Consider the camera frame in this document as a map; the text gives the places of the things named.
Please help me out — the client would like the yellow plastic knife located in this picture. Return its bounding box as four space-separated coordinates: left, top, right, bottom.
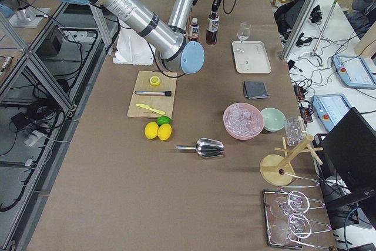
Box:
136 103 166 115

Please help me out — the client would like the black monitor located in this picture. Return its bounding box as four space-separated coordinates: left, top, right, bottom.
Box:
322 107 375 220

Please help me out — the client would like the steel ice scoop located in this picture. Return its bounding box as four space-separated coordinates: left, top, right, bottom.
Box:
176 138 224 159

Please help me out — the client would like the hanging wine glass upper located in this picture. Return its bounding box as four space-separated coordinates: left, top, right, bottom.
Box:
270 190 325 218

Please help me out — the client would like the blue teach pendant far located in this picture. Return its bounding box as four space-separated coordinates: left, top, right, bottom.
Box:
333 55 375 89

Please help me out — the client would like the lemon half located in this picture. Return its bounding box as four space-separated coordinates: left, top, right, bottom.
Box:
149 76 160 86

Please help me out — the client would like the tea bottle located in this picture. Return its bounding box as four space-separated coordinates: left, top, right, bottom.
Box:
190 18 199 41
206 12 219 45

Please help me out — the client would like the yellow lemon lower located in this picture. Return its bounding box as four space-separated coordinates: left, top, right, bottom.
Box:
157 123 172 140

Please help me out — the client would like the wooden cutting board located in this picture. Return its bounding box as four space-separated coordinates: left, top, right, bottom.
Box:
127 71 177 118

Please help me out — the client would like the yellow lemon upper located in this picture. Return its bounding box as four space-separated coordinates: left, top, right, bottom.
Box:
144 122 159 140

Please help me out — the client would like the black glass rack frame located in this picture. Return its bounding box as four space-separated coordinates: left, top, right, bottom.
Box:
262 190 336 250

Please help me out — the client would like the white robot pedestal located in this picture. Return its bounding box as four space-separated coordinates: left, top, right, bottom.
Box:
113 28 155 66

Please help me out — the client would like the glass jar mug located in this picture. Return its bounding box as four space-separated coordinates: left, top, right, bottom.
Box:
284 116 306 146

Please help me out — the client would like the steel muddler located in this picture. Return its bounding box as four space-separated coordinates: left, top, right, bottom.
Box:
134 91 172 97

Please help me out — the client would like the white rabbit tray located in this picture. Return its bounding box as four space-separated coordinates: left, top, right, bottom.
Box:
231 41 271 74

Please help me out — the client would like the copper wire bottle basket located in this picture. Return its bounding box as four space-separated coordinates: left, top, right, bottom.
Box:
186 11 202 43

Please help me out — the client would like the yellow lemon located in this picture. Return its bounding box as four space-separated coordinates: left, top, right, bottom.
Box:
157 123 172 140
144 122 159 140

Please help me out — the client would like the grey folded cloth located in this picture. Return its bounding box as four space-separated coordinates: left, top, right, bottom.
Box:
243 81 270 99

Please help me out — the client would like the pink bowl with ice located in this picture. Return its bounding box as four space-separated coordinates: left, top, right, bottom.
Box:
223 103 264 140

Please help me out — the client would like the hanging wine glass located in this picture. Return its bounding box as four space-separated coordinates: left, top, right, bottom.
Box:
268 213 331 245
270 190 325 218

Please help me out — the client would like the wooden cup stand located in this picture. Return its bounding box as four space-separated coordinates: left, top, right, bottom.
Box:
260 133 323 187

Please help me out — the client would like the tea bottle front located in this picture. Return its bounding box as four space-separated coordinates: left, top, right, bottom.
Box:
190 18 199 41

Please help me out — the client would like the green lime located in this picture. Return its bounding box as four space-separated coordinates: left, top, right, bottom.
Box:
156 116 171 126

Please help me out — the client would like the blue teach pendant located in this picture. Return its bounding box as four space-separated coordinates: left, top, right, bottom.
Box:
311 93 352 131
333 55 375 89

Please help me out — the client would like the hanging wine glass lower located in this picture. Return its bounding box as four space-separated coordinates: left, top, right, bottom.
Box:
268 213 331 245

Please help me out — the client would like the black bag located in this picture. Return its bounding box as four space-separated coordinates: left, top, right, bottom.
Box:
274 0 306 35

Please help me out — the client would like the green bowl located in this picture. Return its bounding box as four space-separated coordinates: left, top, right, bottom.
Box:
261 108 286 132

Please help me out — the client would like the blue teach pendant near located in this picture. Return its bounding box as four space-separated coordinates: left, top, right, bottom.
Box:
311 93 352 131

